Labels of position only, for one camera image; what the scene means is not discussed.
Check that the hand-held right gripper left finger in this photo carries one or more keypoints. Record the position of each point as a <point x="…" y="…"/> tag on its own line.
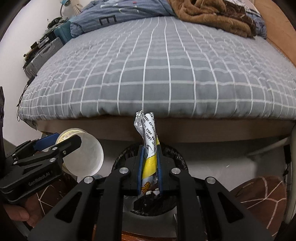
<point x="141" y="166"/>

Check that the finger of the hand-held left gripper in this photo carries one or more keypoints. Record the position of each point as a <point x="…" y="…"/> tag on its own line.
<point x="46" y="140"/>
<point x="69" y="143"/>

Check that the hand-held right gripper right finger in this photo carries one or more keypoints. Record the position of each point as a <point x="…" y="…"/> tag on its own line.
<point x="160" y="166"/>

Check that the trash bin with black bag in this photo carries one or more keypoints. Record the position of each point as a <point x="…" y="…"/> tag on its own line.
<point x="178" y="157"/>

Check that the round plastic cup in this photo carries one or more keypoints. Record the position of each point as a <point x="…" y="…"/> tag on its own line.
<point x="85" y="157"/>

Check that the yellow snack wrapper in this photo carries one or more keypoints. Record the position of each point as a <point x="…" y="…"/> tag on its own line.
<point x="149" y="139"/>

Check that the person's left hand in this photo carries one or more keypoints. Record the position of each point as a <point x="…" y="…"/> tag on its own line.
<point x="18" y="214"/>

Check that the grey suitcase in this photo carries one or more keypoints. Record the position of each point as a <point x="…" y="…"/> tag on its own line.
<point x="44" y="55"/>

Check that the grey checked bed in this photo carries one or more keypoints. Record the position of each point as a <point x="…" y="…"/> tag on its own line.
<point x="161" y="81"/>

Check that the pile of dark gadgets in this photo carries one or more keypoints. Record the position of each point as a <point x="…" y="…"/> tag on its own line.
<point x="44" y="39"/>

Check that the brown patterned pajama pants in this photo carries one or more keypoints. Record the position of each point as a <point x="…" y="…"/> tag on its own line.
<point x="259" y="199"/>

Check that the teal crate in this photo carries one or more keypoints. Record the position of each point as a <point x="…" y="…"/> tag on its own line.
<point x="63" y="31"/>

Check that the blue desk lamp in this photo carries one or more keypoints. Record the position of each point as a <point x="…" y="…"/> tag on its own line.
<point x="66" y="2"/>

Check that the blue striped duvet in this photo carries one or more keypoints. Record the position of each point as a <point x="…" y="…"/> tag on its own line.
<point x="129" y="14"/>

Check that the brown fleece blanket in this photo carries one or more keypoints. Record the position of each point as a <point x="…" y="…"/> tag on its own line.
<point x="208" y="18"/>

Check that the black and white patterned pillow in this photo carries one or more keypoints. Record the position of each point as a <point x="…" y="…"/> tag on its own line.
<point x="247" y="7"/>

